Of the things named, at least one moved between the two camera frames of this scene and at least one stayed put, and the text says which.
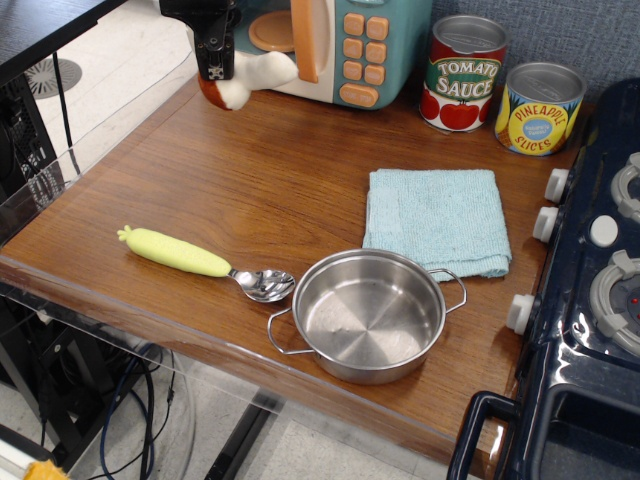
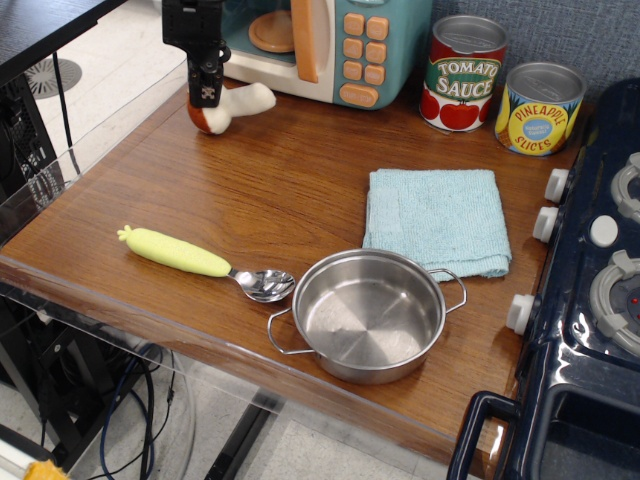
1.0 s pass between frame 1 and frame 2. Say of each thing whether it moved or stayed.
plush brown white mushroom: moved
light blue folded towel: stayed
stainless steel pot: stayed
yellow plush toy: stayed
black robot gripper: moved
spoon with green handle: stayed
